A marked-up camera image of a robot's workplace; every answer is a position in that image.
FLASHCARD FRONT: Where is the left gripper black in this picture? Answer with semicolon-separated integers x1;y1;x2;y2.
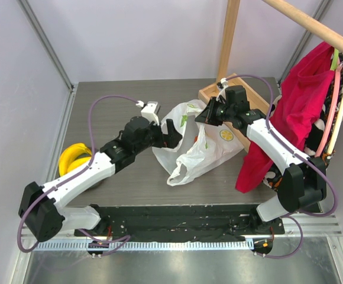
134;118;181;154

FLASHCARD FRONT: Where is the white plastic bag lemon print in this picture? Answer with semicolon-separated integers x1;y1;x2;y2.
153;99;244;186

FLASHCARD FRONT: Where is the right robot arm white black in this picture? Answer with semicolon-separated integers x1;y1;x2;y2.
195;86;326;234

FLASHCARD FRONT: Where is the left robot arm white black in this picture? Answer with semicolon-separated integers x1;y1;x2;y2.
18;117;183;242

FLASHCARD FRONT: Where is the black patterned garment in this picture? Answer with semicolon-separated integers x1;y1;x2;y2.
261;60;343;190

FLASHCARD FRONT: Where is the magenta shirt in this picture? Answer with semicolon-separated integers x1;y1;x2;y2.
235;42;335;193

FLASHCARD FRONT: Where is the yellow banana bunch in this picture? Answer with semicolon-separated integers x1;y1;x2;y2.
58;143;92;176

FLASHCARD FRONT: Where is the pink hanger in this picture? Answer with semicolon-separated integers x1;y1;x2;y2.
315;64;342;157

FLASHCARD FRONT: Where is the green hanger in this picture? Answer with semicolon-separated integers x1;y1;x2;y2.
330;49;339;71

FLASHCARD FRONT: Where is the wooden clothes rack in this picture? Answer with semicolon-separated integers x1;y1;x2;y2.
198;0;343;151

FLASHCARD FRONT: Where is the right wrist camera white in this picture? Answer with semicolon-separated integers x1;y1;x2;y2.
216;78;228;101

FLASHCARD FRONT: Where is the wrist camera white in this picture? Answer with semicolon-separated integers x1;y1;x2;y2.
136;101;160;125
216;78;228;101

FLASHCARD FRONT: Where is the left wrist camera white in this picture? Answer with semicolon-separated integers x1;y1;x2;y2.
136;101;160;125

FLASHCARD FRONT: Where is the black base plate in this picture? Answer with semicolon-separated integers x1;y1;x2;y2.
88;204;285;243

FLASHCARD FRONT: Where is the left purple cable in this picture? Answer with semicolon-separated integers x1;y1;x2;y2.
17;94;144;253

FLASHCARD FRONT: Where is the white cable duct strip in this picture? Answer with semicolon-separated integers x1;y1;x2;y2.
34;238;254;251

